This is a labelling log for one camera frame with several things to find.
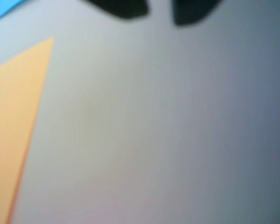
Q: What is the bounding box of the light blue paper square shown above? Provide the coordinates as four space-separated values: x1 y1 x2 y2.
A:
0 0 25 24

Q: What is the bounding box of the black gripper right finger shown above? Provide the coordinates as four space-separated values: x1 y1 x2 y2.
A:
171 0 224 26

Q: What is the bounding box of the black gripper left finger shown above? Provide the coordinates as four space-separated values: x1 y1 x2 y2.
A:
83 0 150 20

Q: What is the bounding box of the orange paper square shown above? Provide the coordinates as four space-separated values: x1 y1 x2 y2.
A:
0 36 56 224

